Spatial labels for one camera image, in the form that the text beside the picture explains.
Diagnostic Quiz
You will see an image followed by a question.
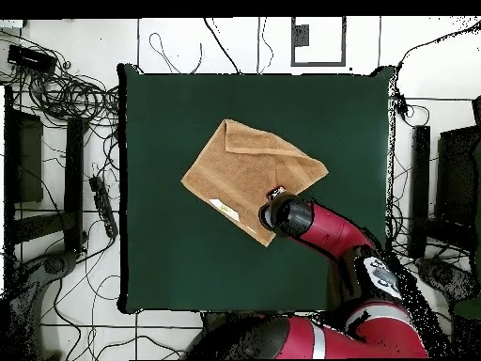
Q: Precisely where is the black upright bar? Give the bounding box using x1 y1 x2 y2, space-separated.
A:
408 125 432 259

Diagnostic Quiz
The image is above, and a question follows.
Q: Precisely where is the black stand frame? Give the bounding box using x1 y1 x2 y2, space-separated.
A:
10 117 89 254

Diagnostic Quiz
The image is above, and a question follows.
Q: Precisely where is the grey rectangular frame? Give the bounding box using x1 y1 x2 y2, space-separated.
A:
290 16 347 68

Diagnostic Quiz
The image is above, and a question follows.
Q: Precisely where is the dark grey square plate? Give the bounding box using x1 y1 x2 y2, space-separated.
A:
292 24 310 47

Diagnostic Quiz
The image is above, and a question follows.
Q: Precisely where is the black power strip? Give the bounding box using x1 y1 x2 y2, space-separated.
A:
88 175 119 240

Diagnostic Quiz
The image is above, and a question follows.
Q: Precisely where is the dark green table cloth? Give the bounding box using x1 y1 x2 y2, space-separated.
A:
116 62 396 316

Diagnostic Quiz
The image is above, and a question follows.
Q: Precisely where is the tan terry towel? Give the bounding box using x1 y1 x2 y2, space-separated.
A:
179 118 331 248

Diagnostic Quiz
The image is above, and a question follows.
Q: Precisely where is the grey stand base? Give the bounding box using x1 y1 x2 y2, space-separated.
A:
414 257 480 302
5 249 78 360

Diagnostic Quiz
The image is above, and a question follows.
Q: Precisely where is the black box cabinet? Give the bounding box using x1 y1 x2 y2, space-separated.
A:
435 125 481 227

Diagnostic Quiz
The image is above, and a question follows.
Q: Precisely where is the black cable tangle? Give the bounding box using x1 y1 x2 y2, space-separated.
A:
0 29 121 129

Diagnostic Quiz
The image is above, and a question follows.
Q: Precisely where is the black diagonal cable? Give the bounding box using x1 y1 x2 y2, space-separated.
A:
203 17 241 75

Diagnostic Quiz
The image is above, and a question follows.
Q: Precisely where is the black rectangular box device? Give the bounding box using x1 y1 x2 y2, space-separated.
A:
6 43 58 76

